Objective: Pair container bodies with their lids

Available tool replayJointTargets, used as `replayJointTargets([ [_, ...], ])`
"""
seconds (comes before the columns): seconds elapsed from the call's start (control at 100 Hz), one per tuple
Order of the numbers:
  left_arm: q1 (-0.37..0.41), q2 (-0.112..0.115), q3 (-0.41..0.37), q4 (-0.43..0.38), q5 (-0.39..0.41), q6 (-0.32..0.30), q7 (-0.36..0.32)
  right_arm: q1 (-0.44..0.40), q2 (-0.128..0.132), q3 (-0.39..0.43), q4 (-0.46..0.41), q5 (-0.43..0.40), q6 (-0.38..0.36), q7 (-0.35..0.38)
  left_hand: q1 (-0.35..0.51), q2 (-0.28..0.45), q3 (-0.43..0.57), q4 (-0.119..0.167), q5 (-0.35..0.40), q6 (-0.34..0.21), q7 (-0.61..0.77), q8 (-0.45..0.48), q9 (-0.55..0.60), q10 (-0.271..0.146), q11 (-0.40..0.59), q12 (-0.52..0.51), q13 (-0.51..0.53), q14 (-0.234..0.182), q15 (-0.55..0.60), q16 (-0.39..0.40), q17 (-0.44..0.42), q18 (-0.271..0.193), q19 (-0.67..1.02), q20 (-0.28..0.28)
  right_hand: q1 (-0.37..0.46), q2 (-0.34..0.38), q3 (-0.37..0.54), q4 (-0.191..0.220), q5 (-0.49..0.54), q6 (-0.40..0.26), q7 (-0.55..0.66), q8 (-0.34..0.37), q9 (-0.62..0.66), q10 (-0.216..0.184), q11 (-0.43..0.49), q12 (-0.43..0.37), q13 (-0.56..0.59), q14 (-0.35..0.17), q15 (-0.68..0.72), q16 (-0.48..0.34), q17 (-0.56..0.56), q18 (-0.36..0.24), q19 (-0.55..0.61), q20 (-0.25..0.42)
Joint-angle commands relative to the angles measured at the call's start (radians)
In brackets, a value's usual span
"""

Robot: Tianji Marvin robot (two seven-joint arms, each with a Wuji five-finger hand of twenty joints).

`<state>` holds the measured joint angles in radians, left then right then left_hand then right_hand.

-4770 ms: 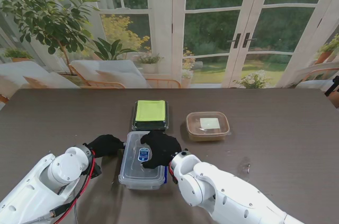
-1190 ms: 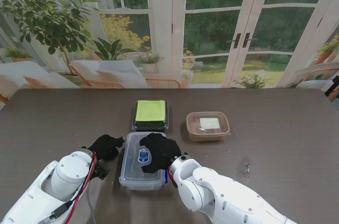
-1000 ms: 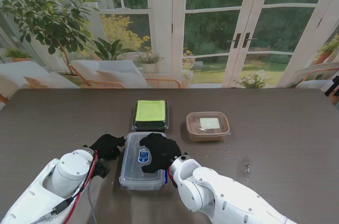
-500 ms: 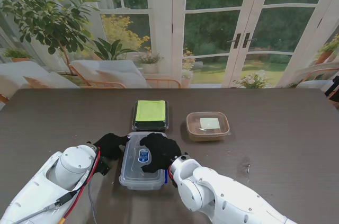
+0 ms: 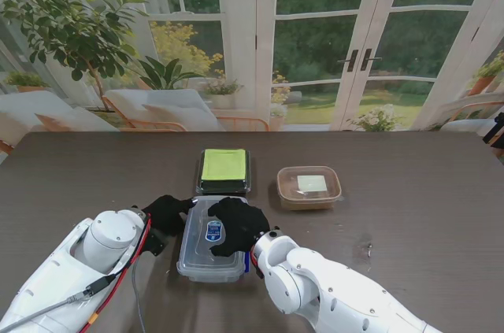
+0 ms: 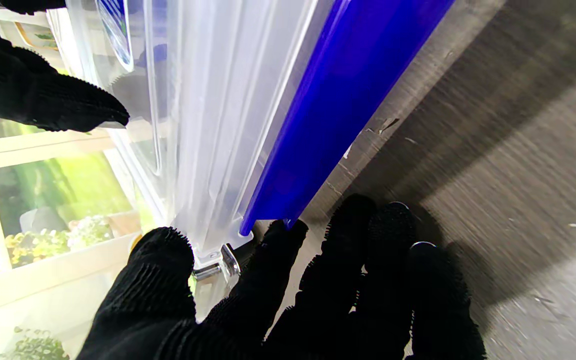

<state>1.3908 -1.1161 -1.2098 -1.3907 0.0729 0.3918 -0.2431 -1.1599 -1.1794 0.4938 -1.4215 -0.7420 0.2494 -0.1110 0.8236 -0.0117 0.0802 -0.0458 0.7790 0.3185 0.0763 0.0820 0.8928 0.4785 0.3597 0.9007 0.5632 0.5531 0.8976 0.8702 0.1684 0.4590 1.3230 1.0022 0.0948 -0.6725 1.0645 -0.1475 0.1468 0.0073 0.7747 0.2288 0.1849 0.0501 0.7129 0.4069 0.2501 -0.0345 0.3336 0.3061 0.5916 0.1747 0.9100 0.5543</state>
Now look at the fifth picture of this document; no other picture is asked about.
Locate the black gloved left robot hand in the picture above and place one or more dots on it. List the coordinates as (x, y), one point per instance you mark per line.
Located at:
(167, 215)

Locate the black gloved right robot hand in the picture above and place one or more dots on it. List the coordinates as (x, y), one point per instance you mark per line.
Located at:
(240, 226)

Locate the clear lid with blue label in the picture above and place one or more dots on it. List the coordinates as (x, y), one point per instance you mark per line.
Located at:
(197, 242)

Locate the black plastic ridged tray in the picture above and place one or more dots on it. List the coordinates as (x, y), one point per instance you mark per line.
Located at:
(249, 179)

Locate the clear container with blue clips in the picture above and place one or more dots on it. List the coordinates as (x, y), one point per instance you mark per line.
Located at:
(212, 276)

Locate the clear lid with green paper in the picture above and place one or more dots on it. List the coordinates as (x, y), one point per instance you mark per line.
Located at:
(222, 165)

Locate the clear lid with white label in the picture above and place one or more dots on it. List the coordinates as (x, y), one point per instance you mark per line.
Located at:
(311, 181)

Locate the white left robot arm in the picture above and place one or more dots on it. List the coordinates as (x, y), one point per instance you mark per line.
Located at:
(75, 270)

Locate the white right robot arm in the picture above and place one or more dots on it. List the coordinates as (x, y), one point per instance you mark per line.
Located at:
(334, 286)

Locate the printed garden door backdrop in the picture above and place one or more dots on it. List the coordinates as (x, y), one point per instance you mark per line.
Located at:
(236, 53)

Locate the black tripod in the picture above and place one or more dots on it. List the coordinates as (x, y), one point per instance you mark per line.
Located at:
(497, 126)

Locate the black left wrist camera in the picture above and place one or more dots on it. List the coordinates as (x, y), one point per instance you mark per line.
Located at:
(155, 242)

